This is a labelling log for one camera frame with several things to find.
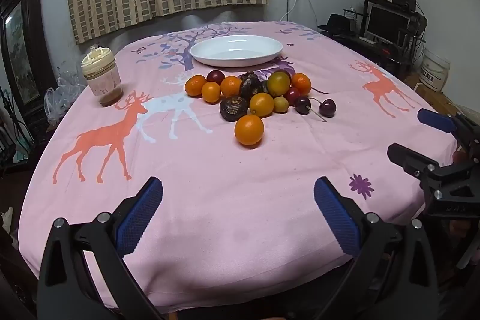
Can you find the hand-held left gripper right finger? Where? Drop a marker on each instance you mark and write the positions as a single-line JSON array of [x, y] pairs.
[[335, 215]]

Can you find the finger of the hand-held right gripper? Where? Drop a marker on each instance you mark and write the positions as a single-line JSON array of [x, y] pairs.
[[407, 158], [437, 121]]

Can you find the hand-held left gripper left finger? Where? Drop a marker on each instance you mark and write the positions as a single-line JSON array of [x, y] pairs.
[[140, 215]]

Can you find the large orange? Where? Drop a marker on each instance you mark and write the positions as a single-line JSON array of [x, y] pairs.
[[249, 130]]

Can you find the small yellow plum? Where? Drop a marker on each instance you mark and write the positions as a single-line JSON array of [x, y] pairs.
[[281, 104]]

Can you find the small orange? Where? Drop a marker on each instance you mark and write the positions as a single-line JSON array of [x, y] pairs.
[[195, 85], [301, 84], [211, 92], [231, 86]]

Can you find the yellow-orange citrus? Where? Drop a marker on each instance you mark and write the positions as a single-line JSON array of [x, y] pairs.
[[261, 104]]

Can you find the dark brown water chestnut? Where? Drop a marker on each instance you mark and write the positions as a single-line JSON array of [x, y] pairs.
[[233, 109], [250, 87], [264, 87]]

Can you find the yellow-green plum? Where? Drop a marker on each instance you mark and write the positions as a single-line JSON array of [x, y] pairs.
[[278, 84]]

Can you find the dark purple plum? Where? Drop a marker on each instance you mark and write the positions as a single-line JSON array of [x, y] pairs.
[[215, 76]]

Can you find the white oval plate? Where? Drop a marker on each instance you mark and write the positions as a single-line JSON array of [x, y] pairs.
[[236, 52]]

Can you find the white plastic bucket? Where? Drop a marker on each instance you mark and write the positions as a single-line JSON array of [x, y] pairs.
[[435, 69]]

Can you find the pink deer print tablecloth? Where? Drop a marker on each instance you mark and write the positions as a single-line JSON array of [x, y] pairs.
[[210, 185]]

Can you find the computer monitor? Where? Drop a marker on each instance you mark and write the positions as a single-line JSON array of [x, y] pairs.
[[386, 22]]

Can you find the black hat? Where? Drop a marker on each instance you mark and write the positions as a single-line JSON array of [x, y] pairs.
[[337, 24]]

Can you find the plastic jar with cream lid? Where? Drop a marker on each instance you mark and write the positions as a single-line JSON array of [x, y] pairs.
[[102, 78]]

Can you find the clear plastic bags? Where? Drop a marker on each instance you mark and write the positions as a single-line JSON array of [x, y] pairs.
[[63, 95]]

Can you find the dark framed picture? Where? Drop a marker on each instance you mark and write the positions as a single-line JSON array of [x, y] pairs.
[[22, 42]]

